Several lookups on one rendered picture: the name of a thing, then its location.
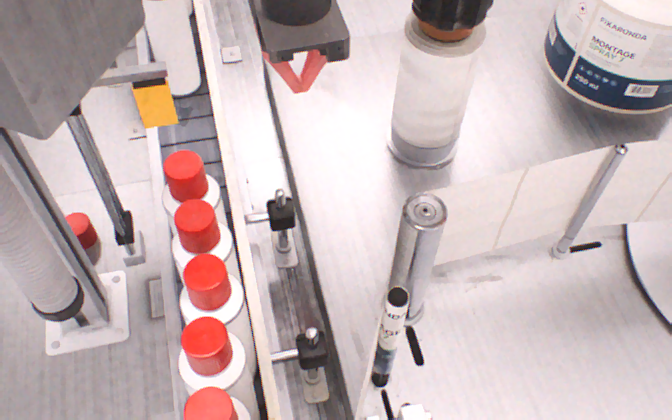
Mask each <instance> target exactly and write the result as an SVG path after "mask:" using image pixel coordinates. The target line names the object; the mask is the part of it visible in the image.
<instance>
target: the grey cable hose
mask: <svg viewBox="0 0 672 420"><path fill-rule="evenodd" d="M0 261H1V263H2V264H3V265H4V266H5V268H6V269H7V270H8V272H9V273H10V274H11V276H12V277H13V279H14V280H15V281H16V283H17V284H18V285H19V287H20V288H21V289H22V291H23V292H24V293H25V294H26V296H27V297H28V298H29V299H30V301H31V304H32V307H33V309H34V311H35V312H36V313H37V314H38V315H39V316H40V317H42V318H44V319H46V320H47V321H52V322H63V321H67V320H69V319H71V318H72V317H74V316H75V315H76V314H77V313H78V312H79V311H80V309H81V307H82V305H83V300H85V293H84V289H83V286H81V285H82V284H80V282H79V281H78V279H77V278H76V277H74V276H73V275H71V273H70V272H69V270H68V269H67V267H66V265H65V264H64V262H63V261H62V259H61V257H60V256H59V254H58V253H57V251H56V249H55V248H54V246H53V245H52V243H51V242H50V240H49V238H48V237H47V235H46V234H45V232H44V230H43V229H42V227H41V226H40V224H39V222H38V221H37V219H36V218H35V216H33V215H32V212H31V210H30V209H29V207H28V205H27V204H26V202H25V201H24V199H23V197H22V196H21V194H20V193H19V191H18V190H17V188H16V187H15V185H14V183H13V182H12V180H11V178H10V177H9V176H8V174H7V172H6V171H5V169H4V167H3V166H2V164H1V163H0Z"/></svg>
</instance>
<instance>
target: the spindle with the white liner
mask: <svg viewBox="0 0 672 420"><path fill-rule="evenodd" d="M492 5H493V0H413V2H412V11H411V12H410V13H409V14H408V15H407V17H406V19H405V22H404V33H403V42H402V47H401V54H400V64H399V71H398V76H397V84H395V93H394V99H393V106H392V112H391V114H390V120H389V124H390V125H389V127H388V130H387V137H386V139H387V144H388V147H389V149H390V151H391V152H392V153H393V155H394V156H395V157H397V158H398V159H399V160H401V161H402V162H404V163H407V164H410V165H412V166H416V167H424V168H428V167H435V166H439V165H442V164H444V163H446V162H447V161H449V160H450V159H451V158H452V157H453V156H454V154H455V153H456V151H457V148H458V143H459V139H458V138H459V136H460V133H461V129H462V120H463V118H464V112H465V108H466V104H467V100H468V97H469V94H470V92H471V90H472V87H473V82H474V78H475V74H476V71H477V68H478V65H479V60H480V55H481V51H482V47H483V44H484V41H485V37H486V26H485V24H484V20H485V18H486V15H487V14H486V13H487V11H488V10H489V9H490V8H491V7H492Z"/></svg>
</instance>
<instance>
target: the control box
mask: <svg viewBox="0 0 672 420"><path fill-rule="evenodd" d="M142 4H143V1H142V0H0V126H2V127H5V128H7V129H10V130H13V131H16V132H19V133H22V134H24V135H27V136H30V137H33V138H36V139H40V140H46V139H48V138H50V137H51V136H52V135H53V134H54V133H55V131H56V130H57V129H58V128H59V127H60V125H61V124H62V123H63V122H64V121H65V119H66V118H67V117H68V116H69V114H70V113H71V112H72V111H73V110H74V108H75V107H76V106H77V105H78V104H79V102H80V101H81V100H82V99H83V98H84V96H85V95H87V94H88V93H89V92H90V90H91V89H92V88H93V87H94V86H95V84H96V83H97V82H98V81H99V80H100V78H101V77H102V76H103V75H104V73H105V72H106V71H107V70H108V69H109V67H110V66H111V65H112V64H113V63H114V61H115V60H116V58H117V57H118V56H119V54H120V53H121V52H122V51H123V50H124V48H125V47H126V46H127V45H128V44H129V42H130V41H131V40H132V39H133V38H134V36H135V35H136V34H137V33H138V32H139V30H140V29H141V28H142V27H143V25H144V22H145V17H146V16H145V12H144V8H143V5H142Z"/></svg>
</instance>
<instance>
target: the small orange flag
mask: <svg viewBox="0 0 672 420"><path fill-rule="evenodd" d="M131 83H132V84H131V88H132V91H133V94H134V98H135V101H137V104H138V107H139V110H140V113H141V116H142V119H143V122H144V126H145V129H149V128H156V127H162V126H168V125H174V124H178V120H177V115H176V111H175V107H174V103H173V99H172V95H171V91H170V87H169V84H168V80H167V79H166V78H165V77H164V78H158V79H151V80H144V81H137V82H131Z"/></svg>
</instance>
